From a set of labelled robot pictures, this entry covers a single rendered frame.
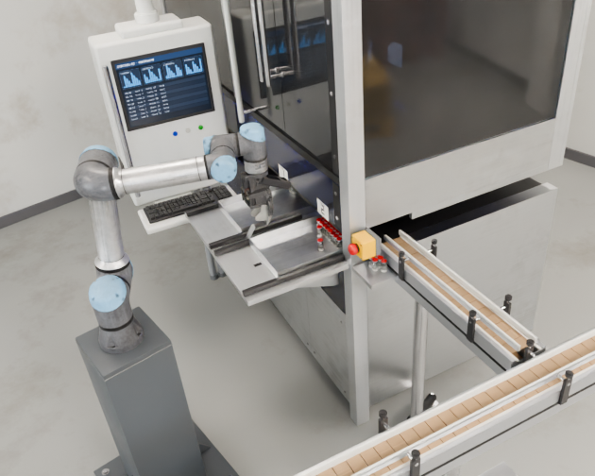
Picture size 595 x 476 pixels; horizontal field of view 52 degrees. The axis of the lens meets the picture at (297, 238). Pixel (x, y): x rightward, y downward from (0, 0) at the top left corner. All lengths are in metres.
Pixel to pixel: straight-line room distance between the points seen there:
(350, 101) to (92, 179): 0.80
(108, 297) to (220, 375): 1.19
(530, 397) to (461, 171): 0.92
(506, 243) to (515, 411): 1.14
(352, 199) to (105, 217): 0.81
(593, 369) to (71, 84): 3.84
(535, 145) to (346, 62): 0.96
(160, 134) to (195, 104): 0.21
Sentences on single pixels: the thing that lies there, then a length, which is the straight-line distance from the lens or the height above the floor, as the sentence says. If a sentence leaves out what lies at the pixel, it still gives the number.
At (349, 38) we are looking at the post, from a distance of 1.85.
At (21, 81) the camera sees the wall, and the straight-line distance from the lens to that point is 4.58.
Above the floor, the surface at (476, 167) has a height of 1.11.
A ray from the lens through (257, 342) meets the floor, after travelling 3.22.
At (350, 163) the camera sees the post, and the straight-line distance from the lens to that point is 1.99.
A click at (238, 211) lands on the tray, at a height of 0.88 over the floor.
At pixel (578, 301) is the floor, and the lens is 3.58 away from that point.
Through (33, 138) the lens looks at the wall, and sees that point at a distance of 4.70.
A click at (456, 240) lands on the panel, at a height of 0.81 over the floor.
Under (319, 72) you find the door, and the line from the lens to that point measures 2.03.
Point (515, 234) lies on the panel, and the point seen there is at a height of 0.72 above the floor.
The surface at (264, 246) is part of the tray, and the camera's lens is 2.33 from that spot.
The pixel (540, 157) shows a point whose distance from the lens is 2.59.
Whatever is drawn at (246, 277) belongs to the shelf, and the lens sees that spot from 2.20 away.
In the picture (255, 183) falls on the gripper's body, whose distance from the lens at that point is 1.99.
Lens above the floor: 2.19
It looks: 34 degrees down
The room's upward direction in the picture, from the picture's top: 5 degrees counter-clockwise
